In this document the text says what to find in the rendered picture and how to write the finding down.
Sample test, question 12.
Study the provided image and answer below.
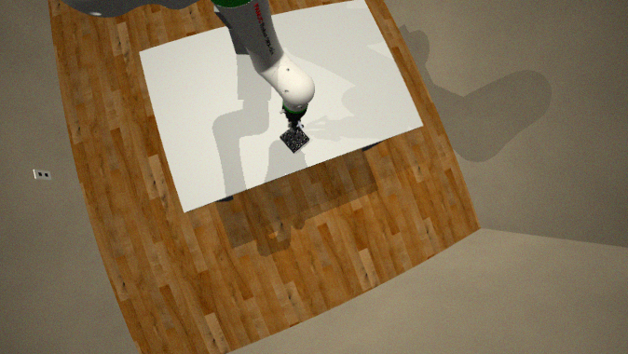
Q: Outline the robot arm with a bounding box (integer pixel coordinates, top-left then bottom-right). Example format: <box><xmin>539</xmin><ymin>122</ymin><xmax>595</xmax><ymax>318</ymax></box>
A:
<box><xmin>62</xmin><ymin>0</ymin><xmax>315</xmax><ymax>119</ymax></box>

